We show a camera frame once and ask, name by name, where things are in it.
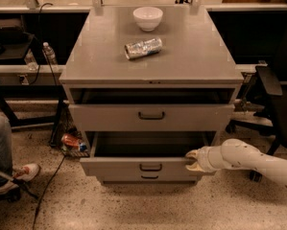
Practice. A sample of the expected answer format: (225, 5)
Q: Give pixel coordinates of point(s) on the grey bottom drawer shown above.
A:
(141, 179)

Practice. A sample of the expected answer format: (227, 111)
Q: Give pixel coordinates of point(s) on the white red sneaker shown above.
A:
(27, 173)

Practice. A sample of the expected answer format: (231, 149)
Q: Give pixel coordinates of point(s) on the black stick tool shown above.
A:
(20, 183)

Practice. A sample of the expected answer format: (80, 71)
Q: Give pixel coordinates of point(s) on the clear water bottle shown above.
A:
(50, 54)

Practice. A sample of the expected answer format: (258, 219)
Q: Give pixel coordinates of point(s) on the white bowl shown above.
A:
(147, 18)

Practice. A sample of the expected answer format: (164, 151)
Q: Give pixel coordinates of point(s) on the orange snack bag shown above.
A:
(73, 142)

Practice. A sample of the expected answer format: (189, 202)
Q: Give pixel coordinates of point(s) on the black table stand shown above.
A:
(33, 92)

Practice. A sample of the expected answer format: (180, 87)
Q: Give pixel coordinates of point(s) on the crushed silver can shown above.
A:
(143, 48)

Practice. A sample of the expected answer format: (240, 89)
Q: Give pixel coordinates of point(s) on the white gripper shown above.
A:
(203, 160)

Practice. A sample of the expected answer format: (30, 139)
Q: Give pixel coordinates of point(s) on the grey drawer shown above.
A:
(141, 179)
(134, 153)
(151, 117)

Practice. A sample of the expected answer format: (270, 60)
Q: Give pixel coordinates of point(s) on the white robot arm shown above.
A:
(235, 154)

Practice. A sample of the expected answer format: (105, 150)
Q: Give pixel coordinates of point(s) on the grey top drawer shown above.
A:
(151, 117)

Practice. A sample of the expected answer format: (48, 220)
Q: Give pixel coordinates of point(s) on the black office chair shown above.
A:
(271, 83)

